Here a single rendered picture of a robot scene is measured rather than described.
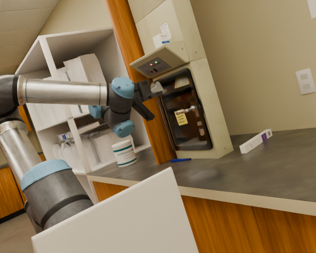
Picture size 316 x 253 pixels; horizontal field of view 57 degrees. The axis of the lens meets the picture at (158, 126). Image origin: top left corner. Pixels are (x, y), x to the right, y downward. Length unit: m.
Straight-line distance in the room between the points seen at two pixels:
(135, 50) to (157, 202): 1.20
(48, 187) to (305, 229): 0.68
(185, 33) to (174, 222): 0.97
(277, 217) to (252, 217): 0.10
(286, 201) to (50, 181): 0.60
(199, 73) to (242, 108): 0.49
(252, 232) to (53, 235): 0.73
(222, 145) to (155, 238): 0.91
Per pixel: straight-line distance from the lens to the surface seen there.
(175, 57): 1.34
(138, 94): 1.20
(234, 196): 0.98
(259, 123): 1.75
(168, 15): 1.43
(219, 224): 1.16
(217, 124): 1.41
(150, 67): 1.48
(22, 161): 0.92
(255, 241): 1.08
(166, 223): 0.58
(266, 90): 1.66
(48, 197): 0.67
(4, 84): 0.97
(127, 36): 1.66
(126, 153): 1.88
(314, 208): 0.84
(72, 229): 0.50
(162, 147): 1.64
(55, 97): 0.96
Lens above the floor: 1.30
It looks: 5 degrees down
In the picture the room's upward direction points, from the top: 18 degrees counter-clockwise
